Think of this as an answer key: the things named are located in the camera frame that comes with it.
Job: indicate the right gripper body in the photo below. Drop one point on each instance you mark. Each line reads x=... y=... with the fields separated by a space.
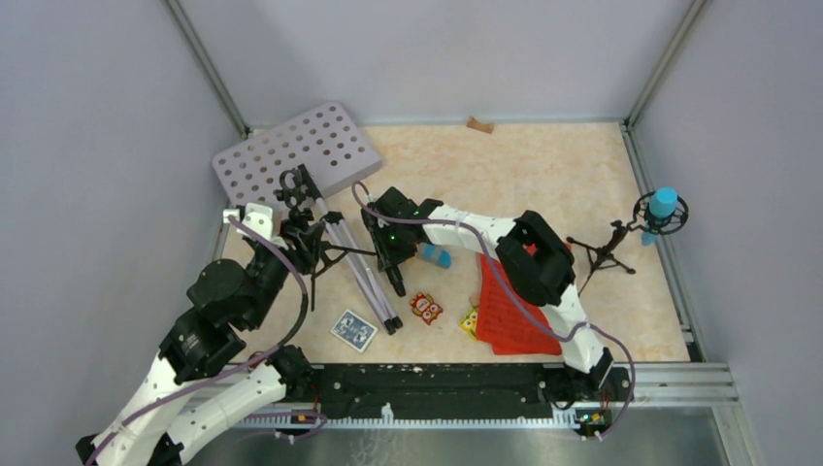
x=393 y=248

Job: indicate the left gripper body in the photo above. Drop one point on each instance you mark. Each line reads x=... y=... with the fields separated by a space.
x=301 y=258

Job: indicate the white music stand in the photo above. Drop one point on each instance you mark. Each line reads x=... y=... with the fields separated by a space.
x=299 y=163

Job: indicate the red sheet music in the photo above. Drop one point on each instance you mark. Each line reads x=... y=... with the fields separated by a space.
x=500 y=322

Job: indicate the blue microphone with tripod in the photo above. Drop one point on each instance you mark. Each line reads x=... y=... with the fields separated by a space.
x=657 y=213

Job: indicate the black microphone tripod stand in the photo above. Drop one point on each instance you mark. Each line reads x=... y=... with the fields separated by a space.
x=296 y=188

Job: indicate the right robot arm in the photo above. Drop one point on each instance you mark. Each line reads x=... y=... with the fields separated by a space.
x=537 y=269

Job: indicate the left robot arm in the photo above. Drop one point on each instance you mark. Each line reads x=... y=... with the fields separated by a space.
x=158 y=426

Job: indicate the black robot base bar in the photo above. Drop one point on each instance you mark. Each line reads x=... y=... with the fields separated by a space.
x=458 y=391

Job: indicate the toy brick car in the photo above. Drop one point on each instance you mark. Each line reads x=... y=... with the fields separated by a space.
x=434 y=255

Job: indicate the red owl toy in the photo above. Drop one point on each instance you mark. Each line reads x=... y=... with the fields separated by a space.
x=425 y=307

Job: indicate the blue playing card deck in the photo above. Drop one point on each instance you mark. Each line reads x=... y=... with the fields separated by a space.
x=355 y=331

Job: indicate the yellow owl toy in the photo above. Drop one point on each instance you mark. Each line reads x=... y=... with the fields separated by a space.
x=468 y=323

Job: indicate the wooden wedge block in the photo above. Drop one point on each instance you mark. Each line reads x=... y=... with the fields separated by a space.
x=484 y=127

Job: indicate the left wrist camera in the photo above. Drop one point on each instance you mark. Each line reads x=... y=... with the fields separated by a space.
x=262 y=219

